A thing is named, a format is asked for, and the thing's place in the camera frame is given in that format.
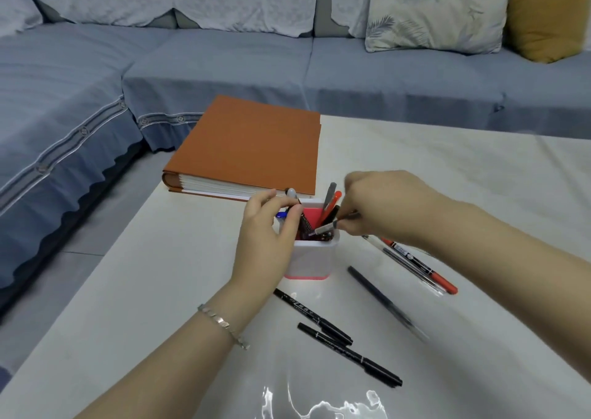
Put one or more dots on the person's left hand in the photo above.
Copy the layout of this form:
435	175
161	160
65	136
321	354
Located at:
263	248

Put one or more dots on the person's right hand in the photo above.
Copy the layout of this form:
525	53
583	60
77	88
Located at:
397	206

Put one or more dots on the red white pen holder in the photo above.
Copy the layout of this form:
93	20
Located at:
309	259

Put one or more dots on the clear gel pen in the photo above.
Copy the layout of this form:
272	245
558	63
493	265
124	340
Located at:
392	257

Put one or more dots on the black whiteboard marker pen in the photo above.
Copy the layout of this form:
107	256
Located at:
291	193

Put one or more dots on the silver grey barrel pen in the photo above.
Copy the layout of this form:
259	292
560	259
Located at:
323	228

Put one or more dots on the thin black ballpoint pen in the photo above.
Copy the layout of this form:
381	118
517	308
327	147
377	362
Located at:
314	317

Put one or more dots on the red black marker pen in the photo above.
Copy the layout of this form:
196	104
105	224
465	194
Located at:
443	285

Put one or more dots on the dark barrel gel pen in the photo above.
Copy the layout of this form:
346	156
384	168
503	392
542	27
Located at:
383	298

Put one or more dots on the person's right forearm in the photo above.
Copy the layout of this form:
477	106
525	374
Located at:
521	275

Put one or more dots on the white table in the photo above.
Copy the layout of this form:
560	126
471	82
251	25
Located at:
485	178

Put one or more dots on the orange cover binder album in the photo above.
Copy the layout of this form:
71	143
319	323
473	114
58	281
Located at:
249	146

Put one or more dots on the blue grey sofa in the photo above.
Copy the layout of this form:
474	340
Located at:
231	63

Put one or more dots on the leaf print cushion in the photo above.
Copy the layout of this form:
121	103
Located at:
434	22

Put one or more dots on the mustard yellow cushion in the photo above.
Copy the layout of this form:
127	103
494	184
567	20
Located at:
549	22

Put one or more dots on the pale blue cushion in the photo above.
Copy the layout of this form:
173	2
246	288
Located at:
16	8

